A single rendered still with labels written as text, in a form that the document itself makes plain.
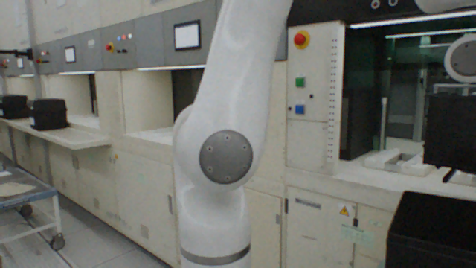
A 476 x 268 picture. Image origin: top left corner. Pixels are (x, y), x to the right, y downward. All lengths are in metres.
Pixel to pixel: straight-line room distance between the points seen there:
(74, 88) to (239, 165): 3.42
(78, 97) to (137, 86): 1.52
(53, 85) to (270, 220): 2.82
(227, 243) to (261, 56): 0.28
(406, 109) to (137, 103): 1.69
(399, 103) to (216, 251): 1.65
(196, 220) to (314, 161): 0.78
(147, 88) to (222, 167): 2.01
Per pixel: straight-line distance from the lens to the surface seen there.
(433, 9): 0.69
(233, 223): 0.51
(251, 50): 0.46
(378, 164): 1.34
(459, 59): 0.70
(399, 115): 2.02
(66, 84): 3.74
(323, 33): 1.18
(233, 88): 0.43
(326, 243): 1.30
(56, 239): 2.73
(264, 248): 1.50
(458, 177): 1.28
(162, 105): 2.46
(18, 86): 5.16
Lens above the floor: 1.23
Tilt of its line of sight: 11 degrees down
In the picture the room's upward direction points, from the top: 1 degrees counter-clockwise
